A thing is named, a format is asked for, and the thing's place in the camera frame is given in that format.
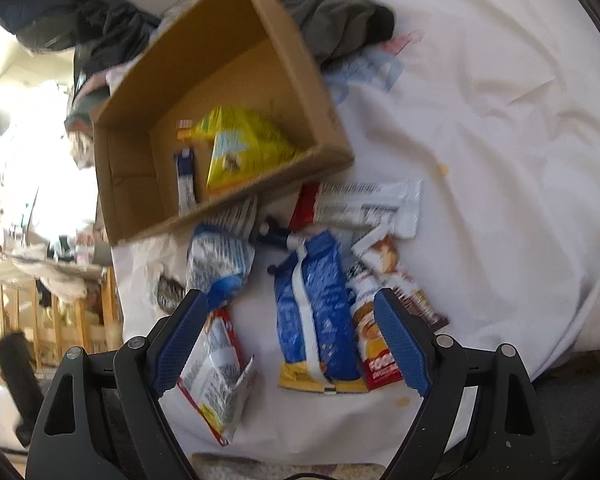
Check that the wooden rack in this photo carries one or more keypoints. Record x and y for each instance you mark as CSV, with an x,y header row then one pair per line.
x,y
87,330

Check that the blue white stick packet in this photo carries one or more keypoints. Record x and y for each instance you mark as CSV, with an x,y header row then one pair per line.
x,y
185,185

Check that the yellow snack bag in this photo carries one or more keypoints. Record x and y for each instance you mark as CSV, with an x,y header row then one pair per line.
x,y
245,150

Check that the white bed sheet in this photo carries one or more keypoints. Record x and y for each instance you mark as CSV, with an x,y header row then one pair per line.
x,y
480,135

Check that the rice cake snack packet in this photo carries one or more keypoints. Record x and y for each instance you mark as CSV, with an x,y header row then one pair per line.
x,y
367,330

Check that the small orange white packet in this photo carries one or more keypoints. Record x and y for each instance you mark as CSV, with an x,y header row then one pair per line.
x,y
185,129

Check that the blue white snack bag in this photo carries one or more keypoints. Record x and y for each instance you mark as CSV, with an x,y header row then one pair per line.
x,y
220,260

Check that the grey cloth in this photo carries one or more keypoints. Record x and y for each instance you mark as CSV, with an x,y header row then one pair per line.
x,y
330,15

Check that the black cylindrical object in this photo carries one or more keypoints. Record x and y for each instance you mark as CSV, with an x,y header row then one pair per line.
x,y
17,380

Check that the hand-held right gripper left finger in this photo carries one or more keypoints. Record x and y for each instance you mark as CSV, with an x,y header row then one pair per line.
x,y
180,347

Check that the brown white snack bar packet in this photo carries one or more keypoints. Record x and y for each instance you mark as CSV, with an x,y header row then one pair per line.
x,y
395,270

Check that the beige fluffy mat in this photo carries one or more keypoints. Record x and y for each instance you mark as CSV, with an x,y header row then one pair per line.
x,y
280,466

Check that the small dark snack packet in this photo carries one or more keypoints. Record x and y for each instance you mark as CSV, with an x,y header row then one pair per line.
x,y
169,292

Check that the small dark blue packet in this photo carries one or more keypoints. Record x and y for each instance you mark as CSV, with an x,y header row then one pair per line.
x,y
275,235

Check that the white printed snack packet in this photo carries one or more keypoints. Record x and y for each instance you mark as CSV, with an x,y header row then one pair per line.
x,y
235,217

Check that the brown cardboard box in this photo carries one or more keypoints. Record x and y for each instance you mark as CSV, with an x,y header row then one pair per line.
x,y
230,60

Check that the black plastic bag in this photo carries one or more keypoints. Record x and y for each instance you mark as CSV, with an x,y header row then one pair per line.
x,y
115,35

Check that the white red snack packet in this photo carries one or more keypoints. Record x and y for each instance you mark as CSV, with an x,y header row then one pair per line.
x,y
360,205

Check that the large blue snack bag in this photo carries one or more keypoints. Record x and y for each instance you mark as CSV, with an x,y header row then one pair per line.
x,y
330,310

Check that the red white torn snack bag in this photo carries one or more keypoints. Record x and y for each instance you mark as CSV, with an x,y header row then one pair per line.
x,y
215,375

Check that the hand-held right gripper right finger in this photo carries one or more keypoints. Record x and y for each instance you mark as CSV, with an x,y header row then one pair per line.
x,y
400,347

